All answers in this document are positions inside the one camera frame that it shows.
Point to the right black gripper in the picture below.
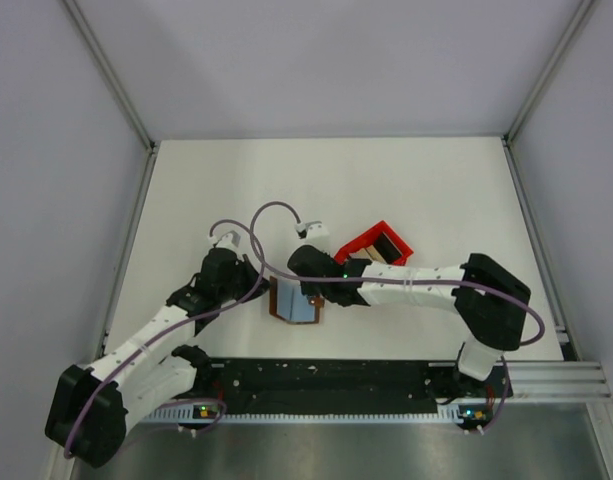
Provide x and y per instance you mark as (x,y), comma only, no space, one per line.
(308,289)

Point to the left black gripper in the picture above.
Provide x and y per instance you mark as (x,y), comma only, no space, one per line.
(246,268)

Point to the brown leather card holder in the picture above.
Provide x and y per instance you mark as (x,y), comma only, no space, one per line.
(288,304)

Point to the red plastic card bin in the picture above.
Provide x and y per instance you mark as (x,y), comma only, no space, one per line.
(368,237)

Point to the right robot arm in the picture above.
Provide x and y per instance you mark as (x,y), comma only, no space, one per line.
(487,297)

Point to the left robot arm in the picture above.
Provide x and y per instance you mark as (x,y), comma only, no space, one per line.
(95,406)

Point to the stack of cards in bin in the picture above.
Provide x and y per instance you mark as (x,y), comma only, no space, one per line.
(368,253)

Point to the black card in bin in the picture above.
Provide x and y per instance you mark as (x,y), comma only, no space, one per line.
(387,249)

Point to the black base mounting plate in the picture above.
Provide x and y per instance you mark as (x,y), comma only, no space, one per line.
(335,386)

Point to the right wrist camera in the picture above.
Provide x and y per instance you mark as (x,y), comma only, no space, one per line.
(315,230)

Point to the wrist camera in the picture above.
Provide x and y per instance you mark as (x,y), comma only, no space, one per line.
(315,230)
(230,240)

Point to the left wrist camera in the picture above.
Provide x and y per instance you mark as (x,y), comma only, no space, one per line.
(230,240)

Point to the white slotted cable duct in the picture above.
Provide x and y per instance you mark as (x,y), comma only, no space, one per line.
(191,415)

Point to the aluminium frame front rail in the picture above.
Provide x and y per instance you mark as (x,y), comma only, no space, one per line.
(549,381)

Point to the aluminium frame left post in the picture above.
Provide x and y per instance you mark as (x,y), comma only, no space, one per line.
(104,67)

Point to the aluminium frame post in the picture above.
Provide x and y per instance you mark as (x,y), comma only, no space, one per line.
(104,67)
(581,15)

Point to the aluminium frame right post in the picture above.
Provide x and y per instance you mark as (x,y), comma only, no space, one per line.
(581,15)

